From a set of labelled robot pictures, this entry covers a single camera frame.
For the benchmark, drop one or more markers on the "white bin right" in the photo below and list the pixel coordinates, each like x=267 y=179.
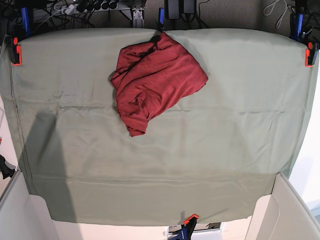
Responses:
x=282 y=215

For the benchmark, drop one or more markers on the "blue clamp handle top right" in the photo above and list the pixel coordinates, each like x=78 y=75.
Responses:
x=296 y=23

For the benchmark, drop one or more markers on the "grey metal table bracket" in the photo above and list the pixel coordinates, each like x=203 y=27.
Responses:
x=138 y=20

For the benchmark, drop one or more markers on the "green table cloth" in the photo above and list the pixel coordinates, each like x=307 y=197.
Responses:
x=213 y=154

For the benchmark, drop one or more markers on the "white bin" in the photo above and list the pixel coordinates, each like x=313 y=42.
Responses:
x=24 y=216
x=282 y=215

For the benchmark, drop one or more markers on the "white bin left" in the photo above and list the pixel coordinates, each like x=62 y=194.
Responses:
x=24 y=216

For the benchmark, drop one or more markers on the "orange black clamp edge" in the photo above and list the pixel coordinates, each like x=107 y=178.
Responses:
x=311 y=53
x=14 y=50

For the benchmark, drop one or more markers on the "blue clamp handle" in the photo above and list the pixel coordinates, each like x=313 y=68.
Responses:
x=296 y=23
x=26 y=16

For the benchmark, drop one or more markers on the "black clamp far left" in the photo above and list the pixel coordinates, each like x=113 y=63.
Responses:
x=5 y=170

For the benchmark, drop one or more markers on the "blue black clamp bottom centre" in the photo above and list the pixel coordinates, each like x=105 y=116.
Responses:
x=187 y=228

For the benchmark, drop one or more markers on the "blue clamp handle top left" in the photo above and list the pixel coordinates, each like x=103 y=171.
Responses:
x=26 y=16

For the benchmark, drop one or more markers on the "black power adapter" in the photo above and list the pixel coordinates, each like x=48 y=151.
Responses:
x=175 y=9

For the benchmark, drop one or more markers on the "blue black clamp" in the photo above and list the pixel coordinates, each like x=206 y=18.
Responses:
x=187 y=228
x=161 y=19

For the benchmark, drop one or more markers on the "orange black clamp left edge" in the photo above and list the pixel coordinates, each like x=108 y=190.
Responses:
x=14 y=50

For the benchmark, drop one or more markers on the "red long-sleeve T-shirt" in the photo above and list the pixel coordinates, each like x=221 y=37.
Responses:
x=151 y=77

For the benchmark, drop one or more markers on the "blue black clamp top centre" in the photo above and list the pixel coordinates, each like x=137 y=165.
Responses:
x=161 y=19

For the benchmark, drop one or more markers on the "orange black clamp right edge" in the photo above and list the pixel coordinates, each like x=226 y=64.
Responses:
x=311 y=53

